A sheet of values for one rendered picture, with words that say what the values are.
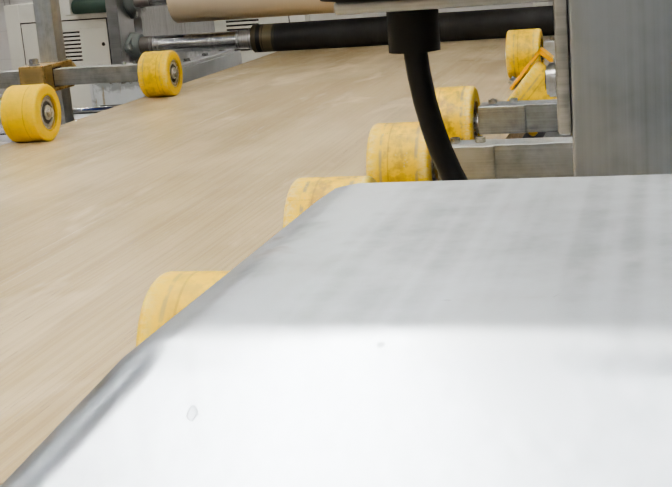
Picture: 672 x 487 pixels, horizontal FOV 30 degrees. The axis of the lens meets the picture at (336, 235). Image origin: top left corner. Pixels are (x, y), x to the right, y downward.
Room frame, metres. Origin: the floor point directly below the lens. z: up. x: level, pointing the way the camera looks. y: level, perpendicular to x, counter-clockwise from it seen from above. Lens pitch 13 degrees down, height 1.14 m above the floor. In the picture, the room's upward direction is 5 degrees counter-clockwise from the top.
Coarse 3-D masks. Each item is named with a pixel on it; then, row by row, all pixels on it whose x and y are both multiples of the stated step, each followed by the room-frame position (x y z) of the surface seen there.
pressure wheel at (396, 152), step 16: (384, 128) 1.09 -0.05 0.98; (400, 128) 1.08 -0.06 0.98; (416, 128) 1.08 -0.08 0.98; (368, 144) 1.07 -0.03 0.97; (384, 144) 1.07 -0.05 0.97; (400, 144) 1.07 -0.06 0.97; (416, 144) 1.06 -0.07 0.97; (368, 160) 1.07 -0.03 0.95; (384, 160) 1.06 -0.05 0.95; (400, 160) 1.06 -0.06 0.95; (416, 160) 1.05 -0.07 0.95; (384, 176) 1.06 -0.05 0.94; (400, 176) 1.06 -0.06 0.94; (416, 176) 1.05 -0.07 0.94; (432, 176) 1.08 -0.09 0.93
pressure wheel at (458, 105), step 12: (444, 96) 1.31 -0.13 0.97; (456, 96) 1.31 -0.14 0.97; (468, 96) 1.31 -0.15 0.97; (444, 108) 1.30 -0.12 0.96; (456, 108) 1.30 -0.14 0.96; (468, 108) 1.30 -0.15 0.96; (444, 120) 1.30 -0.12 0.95; (456, 120) 1.30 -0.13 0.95; (468, 120) 1.29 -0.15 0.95; (456, 132) 1.29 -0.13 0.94; (468, 132) 1.29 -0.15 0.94
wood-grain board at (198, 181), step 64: (256, 64) 2.73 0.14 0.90; (320, 64) 2.60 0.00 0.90; (384, 64) 2.49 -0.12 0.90; (448, 64) 2.39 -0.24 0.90; (64, 128) 1.88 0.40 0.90; (128, 128) 1.83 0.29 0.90; (192, 128) 1.77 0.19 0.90; (256, 128) 1.72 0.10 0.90; (320, 128) 1.67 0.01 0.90; (0, 192) 1.37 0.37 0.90; (64, 192) 1.33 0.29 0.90; (128, 192) 1.30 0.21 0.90; (192, 192) 1.27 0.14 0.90; (256, 192) 1.24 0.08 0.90; (0, 256) 1.05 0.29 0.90; (64, 256) 1.03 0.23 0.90; (128, 256) 1.01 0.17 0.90; (192, 256) 0.99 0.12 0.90; (0, 320) 0.84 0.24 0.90; (64, 320) 0.83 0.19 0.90; (128, 320) 0.82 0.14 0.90; (0, 384) 0.70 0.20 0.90; (64, 384) 0.69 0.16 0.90; (0, 448) 0.60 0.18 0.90
